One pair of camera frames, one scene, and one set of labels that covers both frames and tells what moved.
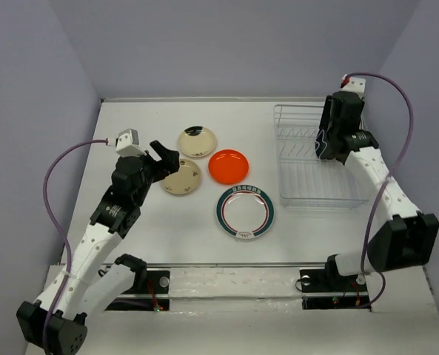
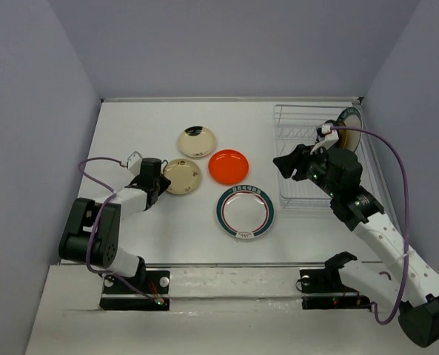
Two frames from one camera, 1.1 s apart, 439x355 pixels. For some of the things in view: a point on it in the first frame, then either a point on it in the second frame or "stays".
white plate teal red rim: x=245 y=211 stays
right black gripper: x=325 y=118 to x=296 y=160
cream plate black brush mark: x=197 y=141 stays
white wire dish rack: x=307 y=183 stays
